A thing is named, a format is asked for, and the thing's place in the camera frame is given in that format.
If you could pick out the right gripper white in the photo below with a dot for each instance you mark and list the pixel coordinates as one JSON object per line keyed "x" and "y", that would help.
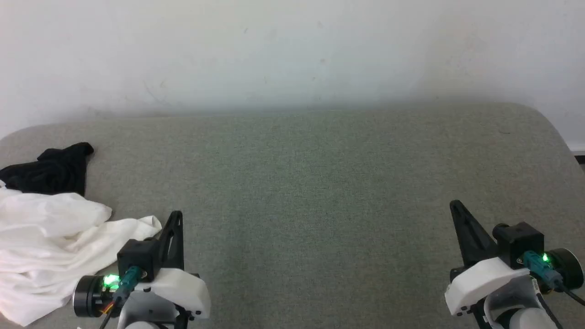
{"x": 484, "y": 278}

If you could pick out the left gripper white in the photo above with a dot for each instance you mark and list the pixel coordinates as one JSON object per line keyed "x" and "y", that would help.
{"x": 183, "y": 288}

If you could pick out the white shirt with black sleeves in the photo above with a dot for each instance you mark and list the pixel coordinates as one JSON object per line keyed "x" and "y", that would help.
{"x": 41, "y": 237}

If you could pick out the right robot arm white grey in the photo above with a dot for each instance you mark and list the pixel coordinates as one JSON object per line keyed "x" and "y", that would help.
{"x": 525, "y": 320}

